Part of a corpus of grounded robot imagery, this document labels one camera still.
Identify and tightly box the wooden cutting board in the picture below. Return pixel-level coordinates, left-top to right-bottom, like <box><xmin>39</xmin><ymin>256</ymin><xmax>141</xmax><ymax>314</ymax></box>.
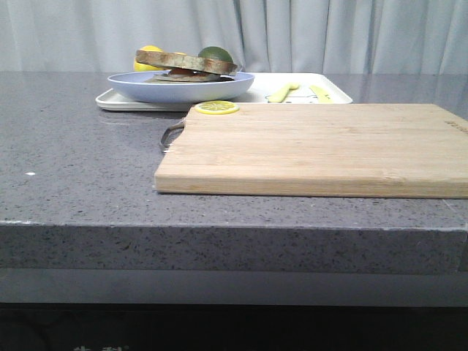
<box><xmin>155</xmin><ymin>103</ymin><xmax>467</xmax><ymax>198</ymax></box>

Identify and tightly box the bread slice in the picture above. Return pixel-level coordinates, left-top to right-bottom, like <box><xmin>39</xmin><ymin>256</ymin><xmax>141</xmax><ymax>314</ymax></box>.
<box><xmin>145</xmin><ymin>72</ymin><xmax>234</xmax><ymax>83</ymax></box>
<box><xmin>135</xmin><ymin>50</ymin><xmax>238</xmax><ymax>75</ymax></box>

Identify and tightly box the white rectangular tray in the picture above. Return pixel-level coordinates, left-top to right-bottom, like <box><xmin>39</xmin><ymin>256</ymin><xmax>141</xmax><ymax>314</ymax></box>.
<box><xmin>95</xmin><ymin>72</ymin><xmax>352</xmax><ymax>112</ymax></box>

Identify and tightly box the metal cutting board handle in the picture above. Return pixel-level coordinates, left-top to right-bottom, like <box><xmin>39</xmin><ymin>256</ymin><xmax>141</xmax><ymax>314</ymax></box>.
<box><xmin>159</xmin><ymin>121</ymin><xmax>185</xmax><ymax>153</ymax></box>

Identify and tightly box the yellow plastic knife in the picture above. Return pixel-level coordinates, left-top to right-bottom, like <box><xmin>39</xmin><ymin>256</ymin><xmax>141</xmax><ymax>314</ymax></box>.
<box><xmin>309</xmin><ymin>85</ymin><xmax>333</xmax><ymax>104</ymax></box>

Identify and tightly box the left yellow lemon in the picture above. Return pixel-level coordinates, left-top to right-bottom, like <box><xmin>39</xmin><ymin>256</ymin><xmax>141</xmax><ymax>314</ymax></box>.
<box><xmin>133</xmin><ymin>45</ymin><xmax>163</xmax><ymax>72</ymax></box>

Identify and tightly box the yellow plastic spoon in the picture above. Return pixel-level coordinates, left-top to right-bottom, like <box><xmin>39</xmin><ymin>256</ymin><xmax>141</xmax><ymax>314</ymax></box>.
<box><xmin>267</xmin><ymin>82</ymin><xmax>300</xmax><ymax>103</ymax></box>

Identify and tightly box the green lime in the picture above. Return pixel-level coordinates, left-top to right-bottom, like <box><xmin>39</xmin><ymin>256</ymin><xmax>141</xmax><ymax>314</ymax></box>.
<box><xmin>197</xmin><ymin>46</ymin><xmax>233</xmax><ymax>64</ymax></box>

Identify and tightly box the white curtain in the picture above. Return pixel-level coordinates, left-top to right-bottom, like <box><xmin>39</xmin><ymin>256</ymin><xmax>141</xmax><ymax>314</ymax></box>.
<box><xmin>1</xmin><ymin>1</ymin><xmax>467</xmax><ymax>75</ymax></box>

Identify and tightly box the fried egg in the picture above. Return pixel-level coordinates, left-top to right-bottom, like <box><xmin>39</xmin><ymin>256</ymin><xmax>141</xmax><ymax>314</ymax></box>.
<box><xmin>161</xmin><ymin>68</ymin><xmax>218</xmax><ymax>81</ymax></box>

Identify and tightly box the lemon slice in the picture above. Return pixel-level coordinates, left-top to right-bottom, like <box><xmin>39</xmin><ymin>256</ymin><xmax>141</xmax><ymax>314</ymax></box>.
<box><xmin>194</xmin><ymin>100</ymin><xmax>240</xmax><ymax>115</ymax></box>

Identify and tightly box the light blue round plate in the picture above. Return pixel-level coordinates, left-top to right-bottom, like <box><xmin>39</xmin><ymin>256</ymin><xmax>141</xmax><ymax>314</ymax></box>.
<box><xmin>107</xmin><ymin>71</ymin><xmax>254</xmax><ymax>103</ymax></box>

